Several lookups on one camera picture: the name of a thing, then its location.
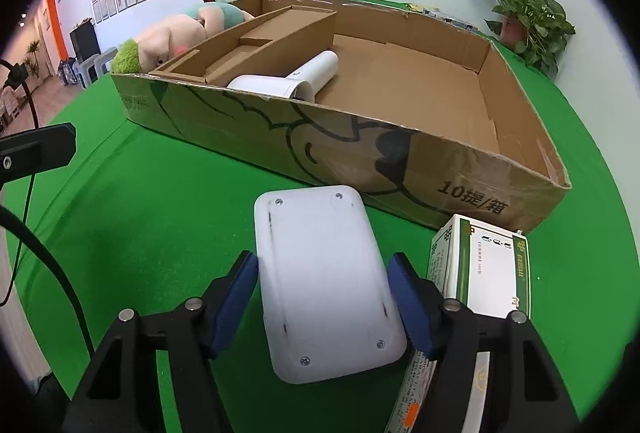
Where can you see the white hair dryer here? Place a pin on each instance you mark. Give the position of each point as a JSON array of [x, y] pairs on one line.
[[303, 84]]

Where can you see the green white medicine box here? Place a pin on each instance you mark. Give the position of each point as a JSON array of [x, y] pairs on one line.
[[484, 267]]

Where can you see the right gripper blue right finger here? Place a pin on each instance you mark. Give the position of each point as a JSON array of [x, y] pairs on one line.
[[418, 301]]

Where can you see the right potted green plant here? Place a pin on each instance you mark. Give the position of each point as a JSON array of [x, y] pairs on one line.
[[536, 30]]

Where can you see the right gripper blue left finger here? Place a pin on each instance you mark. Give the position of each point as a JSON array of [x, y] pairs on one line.
[[228, 297]]

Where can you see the large cardboard box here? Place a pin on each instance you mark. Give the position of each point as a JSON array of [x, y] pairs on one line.
[[425, 120]]

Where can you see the pink pig plush toy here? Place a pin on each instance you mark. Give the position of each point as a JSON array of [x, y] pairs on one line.
[[174, 35]]

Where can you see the long cardboard insert tray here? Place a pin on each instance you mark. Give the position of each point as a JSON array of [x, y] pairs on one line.
[[273, 44]]

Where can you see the green cloth table cover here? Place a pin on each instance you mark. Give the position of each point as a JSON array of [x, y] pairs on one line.
[[142, 220]]

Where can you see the white plastic device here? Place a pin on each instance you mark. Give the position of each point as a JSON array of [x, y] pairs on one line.
[[327, 306]]

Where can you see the yellow paper packet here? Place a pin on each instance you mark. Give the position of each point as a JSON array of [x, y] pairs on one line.
[[424, 10]]

